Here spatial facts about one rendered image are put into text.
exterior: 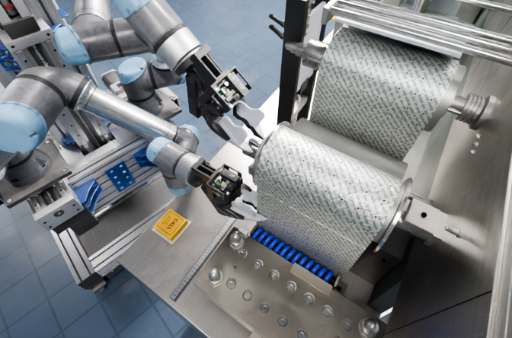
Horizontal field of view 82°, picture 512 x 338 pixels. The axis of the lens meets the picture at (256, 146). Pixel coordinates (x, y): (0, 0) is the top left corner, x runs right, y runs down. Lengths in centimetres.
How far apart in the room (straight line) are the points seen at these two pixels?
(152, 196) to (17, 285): 85
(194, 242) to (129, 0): 64
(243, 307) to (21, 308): 159
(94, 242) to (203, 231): 101
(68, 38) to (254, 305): 65
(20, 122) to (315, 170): 62
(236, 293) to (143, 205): 121
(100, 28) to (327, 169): 50
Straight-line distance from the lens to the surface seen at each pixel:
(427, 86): 63
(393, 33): 65
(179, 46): 55
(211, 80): 54
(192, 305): 87
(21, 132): 81
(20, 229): 239
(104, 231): 185
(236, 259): 74
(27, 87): 85
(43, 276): 216
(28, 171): 132
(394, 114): 66
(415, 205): 57
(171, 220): 93
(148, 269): 92
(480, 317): 37
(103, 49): 67
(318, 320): 72
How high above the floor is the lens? 173
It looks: 51 degrees down
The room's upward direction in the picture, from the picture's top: straight up
